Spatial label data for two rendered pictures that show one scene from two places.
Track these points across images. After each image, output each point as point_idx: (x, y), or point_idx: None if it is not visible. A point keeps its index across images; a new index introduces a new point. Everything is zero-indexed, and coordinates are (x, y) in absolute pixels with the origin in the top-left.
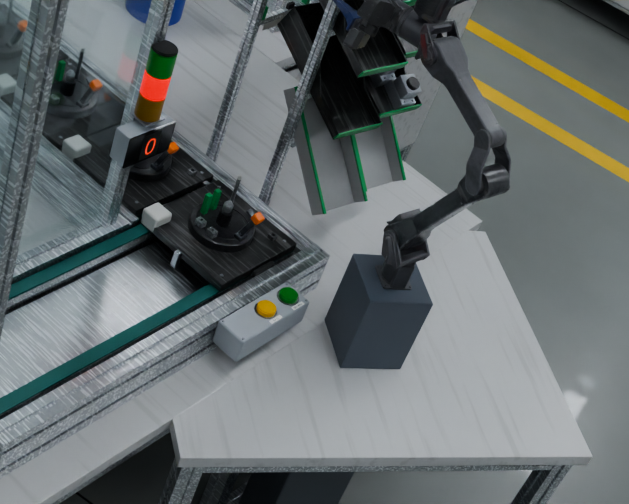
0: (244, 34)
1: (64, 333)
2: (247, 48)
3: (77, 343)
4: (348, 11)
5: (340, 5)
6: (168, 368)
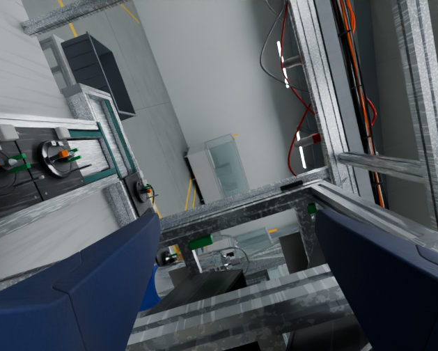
0: (49, 264)
1: None
2: (24, 277)
3: None
4: (63, 292)
5: (112, 244)
6: None
